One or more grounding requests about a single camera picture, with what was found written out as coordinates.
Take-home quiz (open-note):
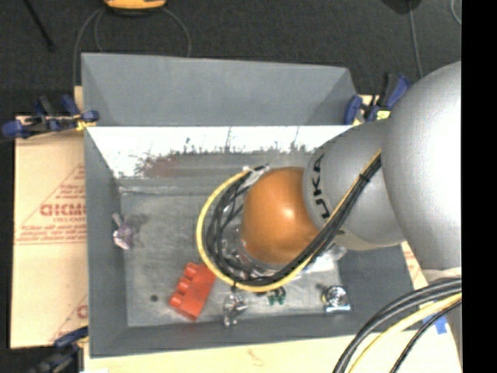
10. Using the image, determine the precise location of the red toy building block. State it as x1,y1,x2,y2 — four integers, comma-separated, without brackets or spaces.
168,262,217,322

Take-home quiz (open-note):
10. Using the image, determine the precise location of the grey metal bin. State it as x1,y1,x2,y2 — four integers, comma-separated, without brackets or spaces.
80,52,415,357

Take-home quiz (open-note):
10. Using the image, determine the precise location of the small silver metal tool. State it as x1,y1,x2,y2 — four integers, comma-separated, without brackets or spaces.
316,284,353,313

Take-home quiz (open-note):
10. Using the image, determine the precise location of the purple toy figure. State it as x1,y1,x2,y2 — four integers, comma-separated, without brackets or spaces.
111,211,149,251

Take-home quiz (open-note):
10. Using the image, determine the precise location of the brown cardboard board red print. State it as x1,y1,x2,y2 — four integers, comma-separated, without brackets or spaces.
9,86,91,350

